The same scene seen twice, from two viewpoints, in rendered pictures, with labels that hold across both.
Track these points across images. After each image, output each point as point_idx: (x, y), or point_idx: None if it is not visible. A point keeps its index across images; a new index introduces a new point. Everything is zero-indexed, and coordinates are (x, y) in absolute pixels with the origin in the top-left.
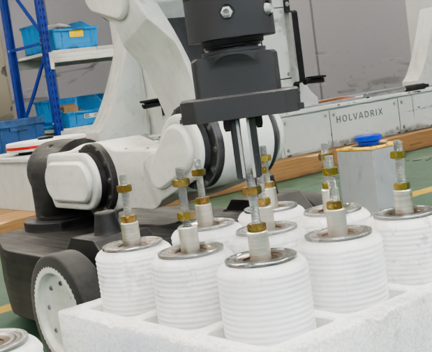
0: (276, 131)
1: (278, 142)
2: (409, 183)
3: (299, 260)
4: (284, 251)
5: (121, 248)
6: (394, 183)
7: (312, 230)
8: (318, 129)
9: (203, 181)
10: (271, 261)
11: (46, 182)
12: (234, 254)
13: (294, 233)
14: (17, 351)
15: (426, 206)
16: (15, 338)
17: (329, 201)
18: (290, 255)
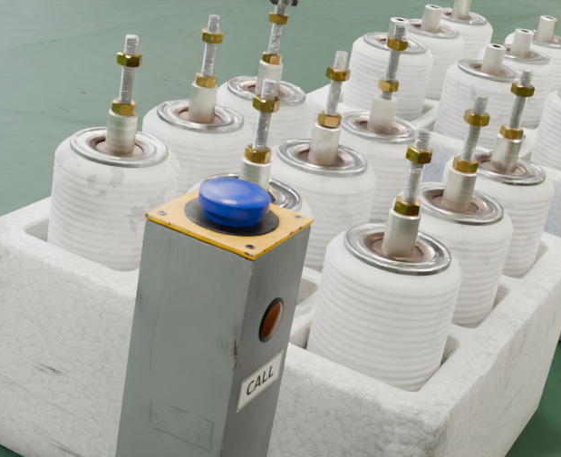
0: None
1: None
2: (112, 103)
3: (222, 85)
4: (245, 91)
5: (491, 150)
6: (135, 102)
7: (238, 124)
8: None
9: (468, 132)
10: (246, 76)
11: None
12: (302, 97)
13: (272, 148)
14: (360, 38)
15: (86, 151)
16: (374, 41)
17: (212, 75)
18: (233, 84)
